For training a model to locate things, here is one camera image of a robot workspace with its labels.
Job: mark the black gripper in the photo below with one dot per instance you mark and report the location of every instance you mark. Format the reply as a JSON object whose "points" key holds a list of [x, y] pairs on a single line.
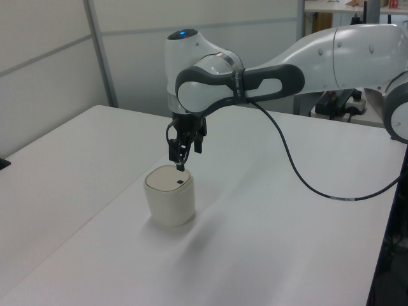
{"points": [[188, 126]]}

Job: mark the cream bin lid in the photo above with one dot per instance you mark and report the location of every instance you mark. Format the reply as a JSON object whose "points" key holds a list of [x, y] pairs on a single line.
{"points": [[162, 180]]}

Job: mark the small white trash bin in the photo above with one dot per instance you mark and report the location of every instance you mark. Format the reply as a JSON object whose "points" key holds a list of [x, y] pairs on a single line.
{"points": [[172, 207]]}

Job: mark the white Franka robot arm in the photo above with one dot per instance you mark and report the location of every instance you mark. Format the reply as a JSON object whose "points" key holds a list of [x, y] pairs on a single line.
{"points": [[204, 92]]}

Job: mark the grey desk leg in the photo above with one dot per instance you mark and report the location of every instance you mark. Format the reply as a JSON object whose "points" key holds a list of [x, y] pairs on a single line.
{"points": [[303, 105]]}

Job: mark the black box under desk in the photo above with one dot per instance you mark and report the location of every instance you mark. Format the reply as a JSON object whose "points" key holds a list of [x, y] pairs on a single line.
{"points": [[330, 106]]}

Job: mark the black block at table edge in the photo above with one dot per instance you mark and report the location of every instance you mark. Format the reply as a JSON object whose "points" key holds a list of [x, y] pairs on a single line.
{"points": [[4, 164]]}

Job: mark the pale background desk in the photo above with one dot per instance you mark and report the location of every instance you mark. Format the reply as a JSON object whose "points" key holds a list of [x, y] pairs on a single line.
{"points": [[338, 9]]}

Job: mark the black stand post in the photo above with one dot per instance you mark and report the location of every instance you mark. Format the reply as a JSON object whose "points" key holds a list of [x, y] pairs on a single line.
{"points": [[387, 242]]}

